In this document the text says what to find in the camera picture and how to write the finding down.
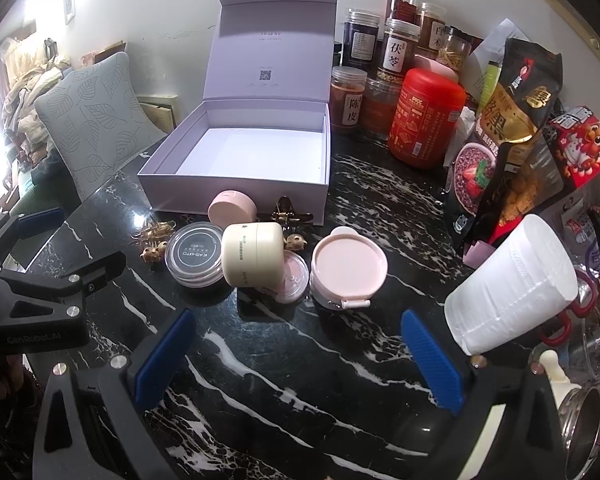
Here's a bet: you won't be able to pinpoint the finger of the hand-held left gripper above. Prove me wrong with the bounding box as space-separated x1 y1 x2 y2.
0 207 66 281
0 251 127 321

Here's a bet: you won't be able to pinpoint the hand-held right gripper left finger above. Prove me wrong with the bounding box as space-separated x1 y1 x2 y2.
32 307 198 480

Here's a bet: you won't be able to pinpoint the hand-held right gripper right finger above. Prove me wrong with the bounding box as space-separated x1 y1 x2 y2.
400 308 568 480

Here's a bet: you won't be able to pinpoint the clear bear hair claw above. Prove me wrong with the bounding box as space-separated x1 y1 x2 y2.
131 219 178 264

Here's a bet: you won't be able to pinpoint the clear jar black lid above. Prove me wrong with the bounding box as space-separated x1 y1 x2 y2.
165 223 227 288

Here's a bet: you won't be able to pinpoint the pink round lidded container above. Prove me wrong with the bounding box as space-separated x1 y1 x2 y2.
309 226 388 313

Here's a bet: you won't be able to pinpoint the cream cosmetic jar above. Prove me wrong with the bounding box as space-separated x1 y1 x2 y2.
221 221 285 288

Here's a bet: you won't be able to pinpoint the small pink jar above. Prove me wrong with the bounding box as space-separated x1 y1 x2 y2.
208 190 257 226

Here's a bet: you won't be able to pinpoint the clear pink blush compact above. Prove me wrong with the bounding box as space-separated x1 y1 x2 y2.
272 250 311 303

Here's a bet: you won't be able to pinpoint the dark bear hair claw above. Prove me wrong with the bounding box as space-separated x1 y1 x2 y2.
271 196 314 253

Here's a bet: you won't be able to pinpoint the lavender gift box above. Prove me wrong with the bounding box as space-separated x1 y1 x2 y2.
137 0 341 227

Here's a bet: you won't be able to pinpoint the grey leaf pattern cushion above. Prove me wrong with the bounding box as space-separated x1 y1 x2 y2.
34 51 168 201

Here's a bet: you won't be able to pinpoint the pink paper box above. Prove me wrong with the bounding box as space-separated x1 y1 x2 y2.
462 240 501 268

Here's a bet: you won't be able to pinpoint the pile of clothes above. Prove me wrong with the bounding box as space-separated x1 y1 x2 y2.
0 37 73 161

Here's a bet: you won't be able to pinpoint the steel cup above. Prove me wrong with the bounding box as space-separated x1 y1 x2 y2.
555 380 600 480

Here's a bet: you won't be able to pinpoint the glass jar with metal lid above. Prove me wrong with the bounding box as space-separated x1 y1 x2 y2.
530 305 600 411

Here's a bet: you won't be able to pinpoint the clear bag of chips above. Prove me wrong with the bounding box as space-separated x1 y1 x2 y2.
490 135 568 241

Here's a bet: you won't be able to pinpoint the purple snack packet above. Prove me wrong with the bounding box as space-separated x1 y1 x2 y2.
560 195 600 281

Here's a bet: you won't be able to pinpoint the white tissue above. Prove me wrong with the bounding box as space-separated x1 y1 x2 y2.
450 107 481 166

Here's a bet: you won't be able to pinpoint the red canister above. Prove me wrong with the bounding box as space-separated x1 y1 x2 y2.
387 67 467 170

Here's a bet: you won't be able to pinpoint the clear jar brown contents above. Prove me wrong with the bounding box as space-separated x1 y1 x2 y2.
362 76 403 141

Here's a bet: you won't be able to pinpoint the red cartoon snack bag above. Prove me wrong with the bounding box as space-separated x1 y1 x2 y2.
542 106 600 191

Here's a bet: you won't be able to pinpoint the clear jar orange-brown contents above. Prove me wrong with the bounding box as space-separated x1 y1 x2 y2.
330 66 368 135

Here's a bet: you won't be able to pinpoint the black gold grain pouch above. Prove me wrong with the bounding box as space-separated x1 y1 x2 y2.
444 37 566 250

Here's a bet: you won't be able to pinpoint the green canister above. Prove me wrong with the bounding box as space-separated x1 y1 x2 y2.
480 57 506 106

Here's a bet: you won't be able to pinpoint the clear jar yellow sticks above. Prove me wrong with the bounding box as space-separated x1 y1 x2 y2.
439 26 473 73

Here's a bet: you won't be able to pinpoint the clear jar dark purple contents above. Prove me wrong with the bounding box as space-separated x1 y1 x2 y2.
341 8 383 68

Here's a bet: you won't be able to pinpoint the clear jar red-brown slices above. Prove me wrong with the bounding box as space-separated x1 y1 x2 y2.
414 2 447 58

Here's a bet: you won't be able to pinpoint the clear jar red dried fruit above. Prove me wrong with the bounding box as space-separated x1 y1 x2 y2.
385 0 421 23

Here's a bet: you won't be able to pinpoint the cream plastic handle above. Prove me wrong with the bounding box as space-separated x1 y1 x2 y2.
537 350 581 401

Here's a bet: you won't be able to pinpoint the red handled scissors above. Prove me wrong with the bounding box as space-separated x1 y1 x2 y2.
540 267 598 346

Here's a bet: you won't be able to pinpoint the wooden frame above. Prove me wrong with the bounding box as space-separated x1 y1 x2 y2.
137 94 178 133

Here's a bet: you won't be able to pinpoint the gold picture frame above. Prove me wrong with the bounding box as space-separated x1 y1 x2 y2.
530 0 600 63

